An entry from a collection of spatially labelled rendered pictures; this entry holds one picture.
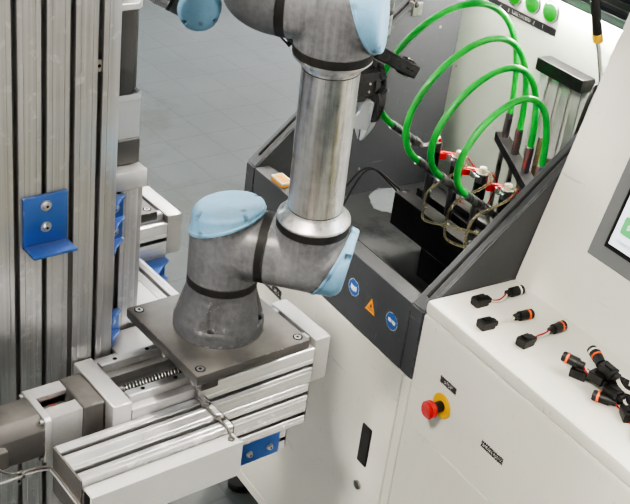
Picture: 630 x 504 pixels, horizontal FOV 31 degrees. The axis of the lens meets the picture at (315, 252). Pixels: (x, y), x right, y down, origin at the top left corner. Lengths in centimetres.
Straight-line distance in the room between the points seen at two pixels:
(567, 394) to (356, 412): 62
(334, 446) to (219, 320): 83
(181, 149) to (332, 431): 257
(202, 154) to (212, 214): 316
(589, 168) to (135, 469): 101
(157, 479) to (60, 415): 18
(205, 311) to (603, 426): 68
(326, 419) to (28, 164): 111
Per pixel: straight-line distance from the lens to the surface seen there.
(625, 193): 216
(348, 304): 242
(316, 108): 165
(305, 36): 160
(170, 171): 477
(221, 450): 181
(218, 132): 516
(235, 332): 186
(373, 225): 274
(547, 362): 209
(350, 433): 254
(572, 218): 223
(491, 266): 226
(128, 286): 203
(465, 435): 220
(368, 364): 241
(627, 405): 201
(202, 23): 208
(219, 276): 182
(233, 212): 179
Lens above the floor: 210
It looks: 29 degrees down
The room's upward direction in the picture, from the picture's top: 8 degrees clockwise
